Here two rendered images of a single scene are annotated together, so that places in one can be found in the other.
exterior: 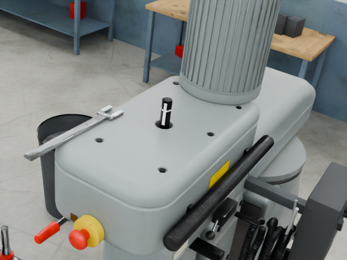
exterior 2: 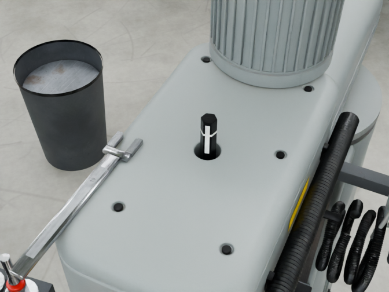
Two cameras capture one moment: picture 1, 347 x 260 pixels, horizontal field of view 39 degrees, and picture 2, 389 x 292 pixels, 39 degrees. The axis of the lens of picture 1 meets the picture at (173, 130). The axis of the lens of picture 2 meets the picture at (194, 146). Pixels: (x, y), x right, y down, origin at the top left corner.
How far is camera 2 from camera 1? 0.36 m
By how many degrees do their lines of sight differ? 15
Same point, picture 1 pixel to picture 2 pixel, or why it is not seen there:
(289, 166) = (364, 117)
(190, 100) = (235, 91)
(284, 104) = (352, 39)
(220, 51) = (274, 15)
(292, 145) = (360, 81)
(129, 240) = not seen: outside the picture
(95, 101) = (75, 9)
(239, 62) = (305, 26)
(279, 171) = not seen: hidden behind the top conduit
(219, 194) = (306, 243)
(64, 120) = (43, 50)
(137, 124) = (167, 160)
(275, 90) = not seen: hidden behind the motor
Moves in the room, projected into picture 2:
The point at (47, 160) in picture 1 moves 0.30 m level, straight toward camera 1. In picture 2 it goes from (35, 107) to (44, 145)
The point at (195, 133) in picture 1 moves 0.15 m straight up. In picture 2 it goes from (258, 159) to (269, 69)
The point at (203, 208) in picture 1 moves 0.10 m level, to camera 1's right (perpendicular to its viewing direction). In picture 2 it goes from (290, 276) to (367, 273)
